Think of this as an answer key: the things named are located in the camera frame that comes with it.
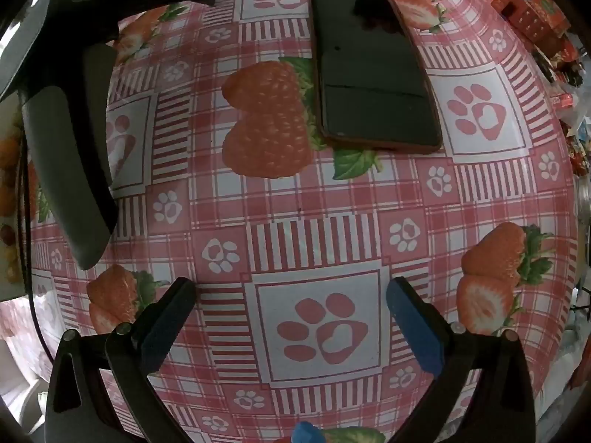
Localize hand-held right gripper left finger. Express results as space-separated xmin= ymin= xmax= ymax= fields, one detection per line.
xmin=45 ymin=277 xmax=204 ymax=443

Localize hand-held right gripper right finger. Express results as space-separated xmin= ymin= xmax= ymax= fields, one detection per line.
xmin=386 ymin=277 xmax=539 ymax=443

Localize strawberry print checked tablecloth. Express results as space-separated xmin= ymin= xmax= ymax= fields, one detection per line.
xmin=18 ymin=0 xmax=583 ymax=443

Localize dark brown flat bar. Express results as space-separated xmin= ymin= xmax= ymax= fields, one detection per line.
xmin=307 ymin=0 xmax=444 ymax=154

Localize pile of colourful small packets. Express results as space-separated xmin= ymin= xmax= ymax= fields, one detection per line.
xmin=536 ymin=46 xmax=591 ymax=176

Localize pile of red gift boxes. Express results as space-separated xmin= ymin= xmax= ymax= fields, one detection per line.
xmin=466 ymin=0 xmax=573 ymax=56

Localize black cable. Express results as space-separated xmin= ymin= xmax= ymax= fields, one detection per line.
xmin=18 ymin=138 xmax=51 ymax=370

